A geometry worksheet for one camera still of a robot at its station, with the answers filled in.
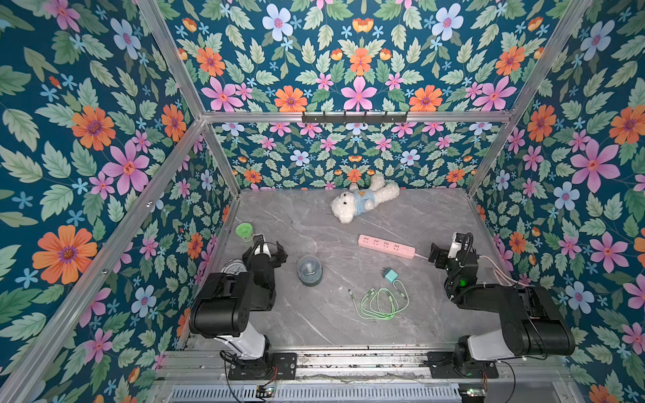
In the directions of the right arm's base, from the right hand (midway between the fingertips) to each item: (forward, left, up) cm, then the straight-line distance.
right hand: (453, 244), depth 92 cm
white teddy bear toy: (+19, +39, +1) cm, 44 cm away
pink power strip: (+2, +24, -6) cm, 25 cm away
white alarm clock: (-10, +81, -3) cm, 81 cm away
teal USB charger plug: (-10, +23, -6) cm, 26 cm away
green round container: (+6, +82, -3) cm, 82 cm away
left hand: (-2, +70, +1) cm, 70 cm away
